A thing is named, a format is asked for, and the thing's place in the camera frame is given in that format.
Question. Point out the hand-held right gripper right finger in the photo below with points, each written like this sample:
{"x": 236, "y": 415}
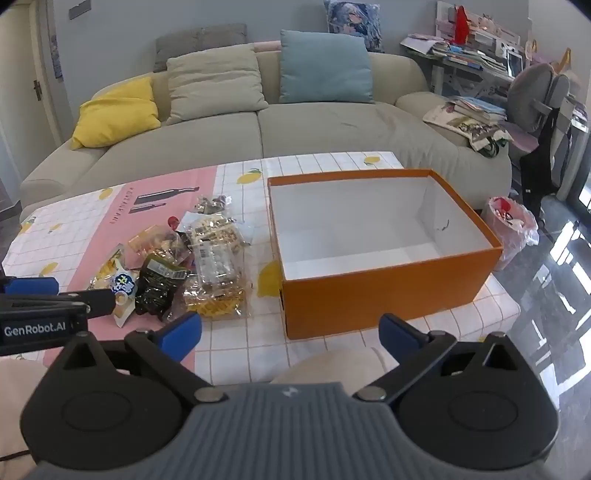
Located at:
{"x": 398, "y": 333}

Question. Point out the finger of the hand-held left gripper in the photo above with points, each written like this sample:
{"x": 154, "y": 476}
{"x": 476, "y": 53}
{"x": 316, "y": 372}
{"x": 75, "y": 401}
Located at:
{"x": 32, "y": 286}
{"x": 99, "y": 303}

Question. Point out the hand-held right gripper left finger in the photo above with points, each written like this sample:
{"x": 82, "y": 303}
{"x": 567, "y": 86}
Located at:
{"x": 181, "y": 333}

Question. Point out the yellow white bread packet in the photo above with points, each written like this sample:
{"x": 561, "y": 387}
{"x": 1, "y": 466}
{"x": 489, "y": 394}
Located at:
{"x": 115, "y": 281}

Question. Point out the orange-rimmed white storage box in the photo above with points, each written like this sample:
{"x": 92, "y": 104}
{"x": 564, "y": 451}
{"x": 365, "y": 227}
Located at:
{"x": 369, "y": 300}

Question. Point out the yellow square cracker packet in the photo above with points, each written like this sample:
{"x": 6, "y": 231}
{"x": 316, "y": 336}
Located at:
{"x": 217, "y": 297}

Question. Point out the dark green snack packet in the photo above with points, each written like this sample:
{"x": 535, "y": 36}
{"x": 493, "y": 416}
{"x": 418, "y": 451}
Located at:
{"x": 154, "y": 286}

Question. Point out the clear packet of pale pieces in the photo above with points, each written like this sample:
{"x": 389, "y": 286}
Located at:
{"x": 214, "y": 263}

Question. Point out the clear packet of colourful fruit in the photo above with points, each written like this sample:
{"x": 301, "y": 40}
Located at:
{"x": 154, "y": 242}

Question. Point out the clear packet of brown bread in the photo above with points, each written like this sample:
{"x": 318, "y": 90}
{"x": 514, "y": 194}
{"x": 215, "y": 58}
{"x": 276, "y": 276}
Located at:
{"x": 212, "y": 230}

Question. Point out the clear packet of dark snacks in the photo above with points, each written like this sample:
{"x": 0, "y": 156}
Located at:
{"x": 210, "y": 204}

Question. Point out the lemon print grid tablecloth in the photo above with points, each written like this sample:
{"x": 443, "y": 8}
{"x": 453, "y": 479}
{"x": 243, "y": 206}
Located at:
{"x": 240, "y": 350}

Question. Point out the beige cloth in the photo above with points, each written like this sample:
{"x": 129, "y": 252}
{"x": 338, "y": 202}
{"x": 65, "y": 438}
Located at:
{"x": 323, "y": 364}

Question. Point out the pink trash bin with bag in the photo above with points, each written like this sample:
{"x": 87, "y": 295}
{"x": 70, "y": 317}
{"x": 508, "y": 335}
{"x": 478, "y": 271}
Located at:
{"x": 508, "y": 230}

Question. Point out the yellow pillow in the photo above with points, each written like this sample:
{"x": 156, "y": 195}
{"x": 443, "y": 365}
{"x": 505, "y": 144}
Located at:
{"x": 115, "y": 115}

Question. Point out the white printed tote bag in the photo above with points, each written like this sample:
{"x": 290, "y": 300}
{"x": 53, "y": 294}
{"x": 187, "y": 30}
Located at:
{"x": 489, "y": 141}

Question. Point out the door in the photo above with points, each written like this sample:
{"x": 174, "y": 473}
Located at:
{"x": 23, "y": 69}

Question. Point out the beige sofa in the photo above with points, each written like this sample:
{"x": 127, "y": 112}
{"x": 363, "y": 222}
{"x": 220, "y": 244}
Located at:
{"x": 323, "y": 124}

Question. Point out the black garment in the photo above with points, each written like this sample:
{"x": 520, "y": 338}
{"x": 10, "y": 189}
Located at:
{"x": 540, "y": 161}

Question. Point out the beige pillow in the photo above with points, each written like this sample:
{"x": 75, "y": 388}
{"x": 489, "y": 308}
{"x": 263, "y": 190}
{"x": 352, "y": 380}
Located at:
{"x": 212, "y": 87}

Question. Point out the light blue pillow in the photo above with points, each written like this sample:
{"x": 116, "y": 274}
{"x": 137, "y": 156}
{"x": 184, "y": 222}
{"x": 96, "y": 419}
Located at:
{"x": 323, "y": 69}

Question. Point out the grey office chair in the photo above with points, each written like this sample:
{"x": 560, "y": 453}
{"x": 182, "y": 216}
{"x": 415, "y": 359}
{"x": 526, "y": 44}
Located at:
{"x": 531, "y": 92}

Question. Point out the grey pillow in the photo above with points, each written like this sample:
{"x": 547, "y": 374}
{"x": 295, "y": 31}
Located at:
{"x": 194, "y": 41}

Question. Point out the stack of books on desk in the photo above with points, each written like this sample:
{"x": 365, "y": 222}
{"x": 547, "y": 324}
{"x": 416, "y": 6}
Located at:
{"x": 461, "y": 57}

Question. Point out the pink pillow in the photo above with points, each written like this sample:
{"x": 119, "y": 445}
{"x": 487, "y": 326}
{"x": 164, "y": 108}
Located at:
{"x": 265, "y": 46}

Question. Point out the figure print pillow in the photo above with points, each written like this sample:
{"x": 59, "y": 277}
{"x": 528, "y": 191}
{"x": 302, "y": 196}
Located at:
{"x": 353, "y": 23}

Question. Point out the red bag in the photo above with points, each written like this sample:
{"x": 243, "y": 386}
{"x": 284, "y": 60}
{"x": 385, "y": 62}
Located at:
{"x": 461, "y": 21}

